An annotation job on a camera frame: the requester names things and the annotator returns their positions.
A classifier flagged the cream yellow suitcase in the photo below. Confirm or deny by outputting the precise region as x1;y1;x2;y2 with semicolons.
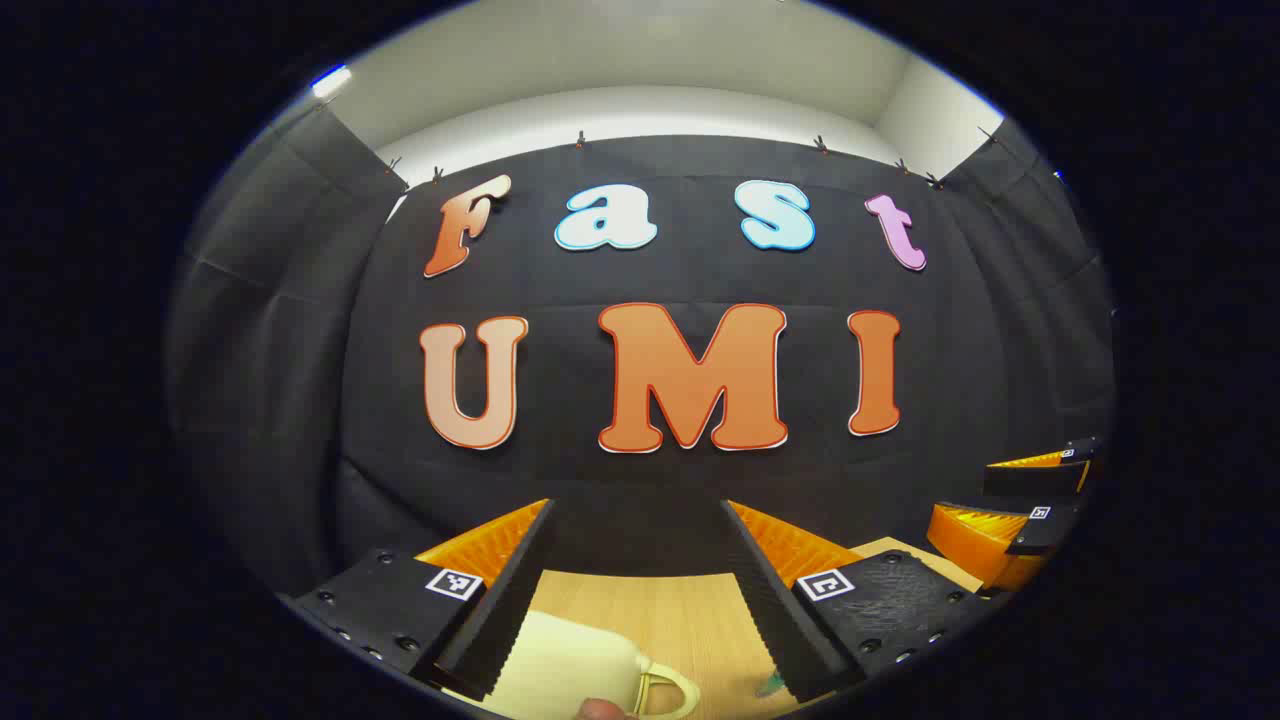
445;610;701;720

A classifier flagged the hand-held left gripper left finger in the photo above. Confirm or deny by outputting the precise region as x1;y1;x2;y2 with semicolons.
285;498;558;701

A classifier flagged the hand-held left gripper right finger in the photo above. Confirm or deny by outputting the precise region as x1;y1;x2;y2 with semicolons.
722;500;991;704

